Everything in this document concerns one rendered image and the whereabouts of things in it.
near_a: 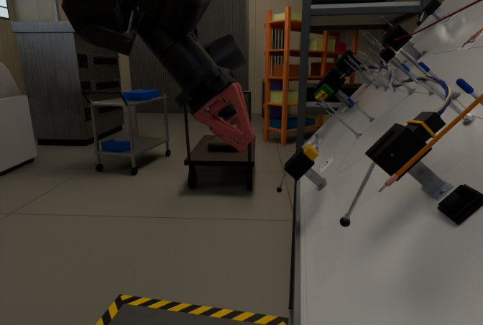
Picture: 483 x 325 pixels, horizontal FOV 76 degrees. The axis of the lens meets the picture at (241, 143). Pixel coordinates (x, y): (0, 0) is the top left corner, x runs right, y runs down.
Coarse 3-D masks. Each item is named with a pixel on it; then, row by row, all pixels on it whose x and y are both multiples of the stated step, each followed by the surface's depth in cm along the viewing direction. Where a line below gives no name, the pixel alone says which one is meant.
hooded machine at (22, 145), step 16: (0, 64) 352; (0, 80) 351; (0, 96) 351; (16, 96) 372; (0, 112) 346; (16, 112) 371; (0, 128) 346; (16, 128) 371; (32, 128) 401; (0, 144) 346; (16, 144) 371; (32, 144) 400; (0, 160) 346; (16, 160) 370; (32, 160) 406
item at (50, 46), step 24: (24, 24) 442; (48, 24) 440; (24, 48) 453; (48, 48) 451; (72, 48) 449; (96, 48) 506; (24, 72) 462; (48, 72) 459; (72, 72) 457; (96, 72) 507; (48, 96) 468; (72, 96) 466; (96, 96) 508; (120, 96) 594; (48, 120) 478; (72, 120) 475; (96, 120) 509; (120, 120) 596; (48, 144) 491; (72, 144) 489
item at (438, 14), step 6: (432, 0) 94; (426, 6) 94; (432, 6) 94; (438, 6) 94; (426, 12) 96; (432, 12) 94; (438, 12) 96; (444, 12) 94; (420, 18) 96; (438, 18) 95
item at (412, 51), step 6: (396, 24) 86; (390, 30) 88; (396, 30) 82; (402, 30) 82; (384, 36) 89; (390, 36) 83; (396, 36) 85; (402, 36) 85; (408, 36) 82; (390, 42) 84; (396, 42) 86; (402, 42) 83; (408, 42) 85; (396, 48) 84; (402, 48) 86; (408, 48) 87; (414, 48) 85; (414, 54) 87; (420, 54) 85
